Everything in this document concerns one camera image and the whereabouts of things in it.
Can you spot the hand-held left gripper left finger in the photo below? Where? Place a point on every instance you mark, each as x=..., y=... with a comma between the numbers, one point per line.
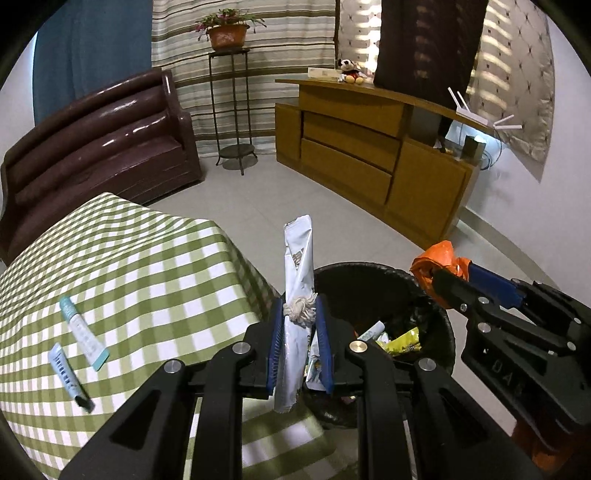
x=276, y=341

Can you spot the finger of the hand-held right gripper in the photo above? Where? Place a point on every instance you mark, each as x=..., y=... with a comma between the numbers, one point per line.
x=496, y=282
x=457, y=293

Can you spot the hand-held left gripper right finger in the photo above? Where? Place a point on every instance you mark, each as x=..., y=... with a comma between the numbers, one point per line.
x=325, y=346

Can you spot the white printed wrapper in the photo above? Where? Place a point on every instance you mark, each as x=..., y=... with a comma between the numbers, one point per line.
x=315, y=369

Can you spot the white twine knot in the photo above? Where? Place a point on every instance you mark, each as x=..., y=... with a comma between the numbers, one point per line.
x=299, y=309

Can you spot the orange plastic bag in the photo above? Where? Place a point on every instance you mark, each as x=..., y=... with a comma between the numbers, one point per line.
x=438, y=256

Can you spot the white green tube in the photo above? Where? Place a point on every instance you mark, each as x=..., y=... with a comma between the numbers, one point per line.
x=371, y=331

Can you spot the black trash bin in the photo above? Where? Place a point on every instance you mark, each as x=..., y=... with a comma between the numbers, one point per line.
x=351, y=286

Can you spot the yellow snack packet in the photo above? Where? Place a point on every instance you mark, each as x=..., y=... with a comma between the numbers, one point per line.
x=404, y=341

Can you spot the long silver white packet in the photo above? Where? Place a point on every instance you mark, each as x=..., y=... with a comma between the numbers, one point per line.
x=298, y=258

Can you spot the small grey box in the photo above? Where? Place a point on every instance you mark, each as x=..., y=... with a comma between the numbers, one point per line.
x=473, y=147

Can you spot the green checked tablecloth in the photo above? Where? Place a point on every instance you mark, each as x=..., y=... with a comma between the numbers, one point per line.
x=138, y=258

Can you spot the white router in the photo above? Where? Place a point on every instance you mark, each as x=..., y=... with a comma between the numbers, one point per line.
x=471, y=117

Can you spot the wooden cabinet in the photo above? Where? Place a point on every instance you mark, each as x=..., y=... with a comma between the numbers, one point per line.
x=346, y=161

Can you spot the light blue tube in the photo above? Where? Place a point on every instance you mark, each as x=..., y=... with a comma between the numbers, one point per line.
x=83, y=332

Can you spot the black metal plant stand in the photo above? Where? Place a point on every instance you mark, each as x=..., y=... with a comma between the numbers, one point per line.
x=235, y=151

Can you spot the white tube dark cap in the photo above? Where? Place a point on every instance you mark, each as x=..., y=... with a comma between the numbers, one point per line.
x=64, y=374

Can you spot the beige patterned curtain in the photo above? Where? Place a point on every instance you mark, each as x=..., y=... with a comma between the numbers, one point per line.
x=517, y=69

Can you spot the mouse plush toy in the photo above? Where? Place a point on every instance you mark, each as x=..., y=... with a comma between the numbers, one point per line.
x=352, y=71

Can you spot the dark drape curtain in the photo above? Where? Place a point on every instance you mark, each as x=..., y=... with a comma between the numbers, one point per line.
x=429, y=46

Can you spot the white flat box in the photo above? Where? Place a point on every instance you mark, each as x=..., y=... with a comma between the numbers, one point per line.
x=323, y=74

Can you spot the brown leather sofa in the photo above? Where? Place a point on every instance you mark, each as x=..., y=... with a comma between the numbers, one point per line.
x=92, y=143

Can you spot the striped curtain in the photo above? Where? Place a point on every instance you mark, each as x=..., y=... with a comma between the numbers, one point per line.
x=286, y=37

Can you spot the potted plant orange pot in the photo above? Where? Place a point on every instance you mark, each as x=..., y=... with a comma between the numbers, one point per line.
x=226, y=37

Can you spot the blue curtain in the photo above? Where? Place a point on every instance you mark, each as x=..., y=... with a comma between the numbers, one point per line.
x=92, y=46

